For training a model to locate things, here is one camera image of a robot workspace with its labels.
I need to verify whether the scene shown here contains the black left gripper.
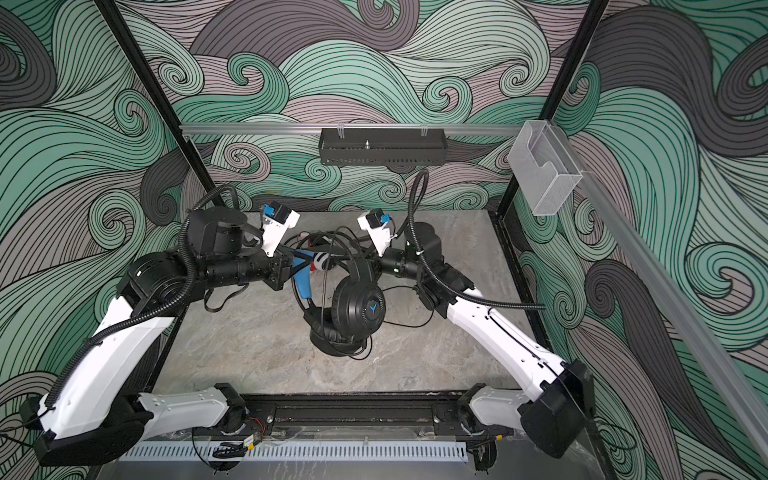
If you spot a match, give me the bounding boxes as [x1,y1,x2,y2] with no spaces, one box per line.
[207,241,315,294]

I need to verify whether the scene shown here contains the black and blue headphones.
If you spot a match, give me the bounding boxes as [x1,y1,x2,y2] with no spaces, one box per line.
[291,230,386,357]

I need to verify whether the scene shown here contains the white and black headphones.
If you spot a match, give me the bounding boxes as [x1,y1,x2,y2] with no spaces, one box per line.
[296,231,333,272]

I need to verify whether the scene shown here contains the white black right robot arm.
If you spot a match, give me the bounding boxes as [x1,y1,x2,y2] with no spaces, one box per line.
[334,170,595,459]

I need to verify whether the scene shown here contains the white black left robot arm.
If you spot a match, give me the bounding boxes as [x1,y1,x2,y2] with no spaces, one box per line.
[20,185,300,466]

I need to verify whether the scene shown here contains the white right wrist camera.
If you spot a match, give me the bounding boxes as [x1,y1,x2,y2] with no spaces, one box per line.
[357,208,394,257]

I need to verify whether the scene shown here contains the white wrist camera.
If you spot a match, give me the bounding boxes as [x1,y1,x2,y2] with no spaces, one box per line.
[357,208,394,257]
[261,201,300,257]

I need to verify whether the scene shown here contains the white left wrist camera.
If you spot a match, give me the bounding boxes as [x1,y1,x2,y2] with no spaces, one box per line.
[261,201,300,257]

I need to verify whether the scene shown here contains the black perforated wall tray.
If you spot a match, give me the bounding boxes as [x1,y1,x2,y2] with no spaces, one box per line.
[318,127,448,173]

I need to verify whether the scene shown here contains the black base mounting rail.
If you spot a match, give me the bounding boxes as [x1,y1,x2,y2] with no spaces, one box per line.
[128,391,517,442]

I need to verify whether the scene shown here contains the black vertical frame post left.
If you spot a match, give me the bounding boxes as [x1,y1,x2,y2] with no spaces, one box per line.
[94,0,215,192]

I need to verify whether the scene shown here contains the black vertical frame post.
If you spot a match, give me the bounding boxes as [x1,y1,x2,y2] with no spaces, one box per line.
[488,0,610,337]
[94,0,215,192]

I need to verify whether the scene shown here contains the grey mesh wall holder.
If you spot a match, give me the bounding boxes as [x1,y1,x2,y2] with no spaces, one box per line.
[507,120,583,216]

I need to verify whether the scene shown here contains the white slotted cable duct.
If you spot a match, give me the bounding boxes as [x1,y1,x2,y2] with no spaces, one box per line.
[120,440,469,463]

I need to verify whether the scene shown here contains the black vertical frame post right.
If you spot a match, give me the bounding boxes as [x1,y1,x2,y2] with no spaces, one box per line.
[488,0,610,337]

